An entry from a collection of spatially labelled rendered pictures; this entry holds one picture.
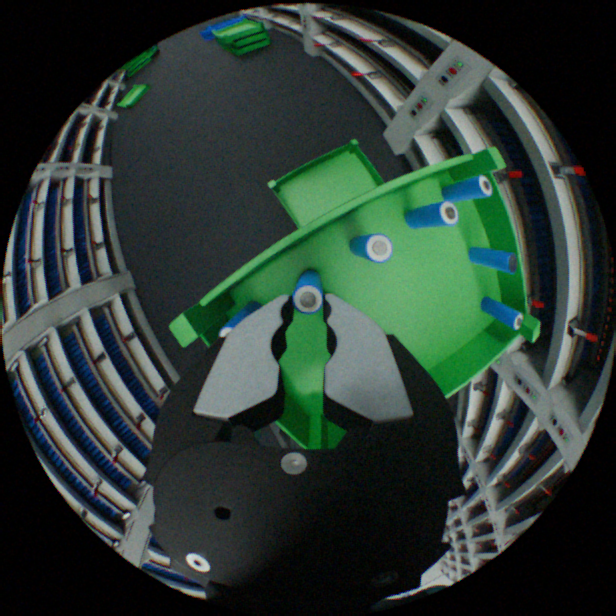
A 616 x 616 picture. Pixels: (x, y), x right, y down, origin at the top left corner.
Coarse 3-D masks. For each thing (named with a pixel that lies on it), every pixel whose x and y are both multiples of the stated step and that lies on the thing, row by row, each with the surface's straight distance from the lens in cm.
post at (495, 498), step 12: (456, 420) 133; (468, 444) 125; (492, 468) 120; (504, 492) 119; (492, 504) 116; (528, 504) 124; (492, 516) 122; (504, 516) 118; (516, 516) 121; (528, 516) 125; (504, 528) 119
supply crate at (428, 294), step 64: (384, 192) 15; (320, 256) 19; (448, 256) 23; (192, 320) 15; (320, 320) 20; (384, 320) 21; (448, 320) 25; (320, 384) 24; (448, 384) 24; (320, 448) 23
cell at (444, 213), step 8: (416, 208) 19; (424, 208) 17; (432, 208) 16; (440, 208) 15; (448, 208) 15; (456, 208) 16; (408, 216) 20; (416, 216) 18; (424, 216) 17; (432, 216) 16; (440, 216) 15; (448, 216) 15; (456, 216) 16; (408, 224) 20; (416, 224) 19; (424, 224) 18; (432, 224) 17; (440, 224) 16; (448, 224) 15
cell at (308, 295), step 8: (304, 272) 18; (312, 272) 17; (304, 280) 13; (312, 280) 13; (320, 280) 16; (296, 288) 12; (304, 288) 12; (312, 288) 12; (320, 288) 12; (296, 296) 12; (304, 296) 12; (312, 296) 12; (320, 296) 12; (296, 304) 12; (304, 304) 12; (312, 304) 12; (320, 304) 12; (304, 312) 12; (312, 312) 12
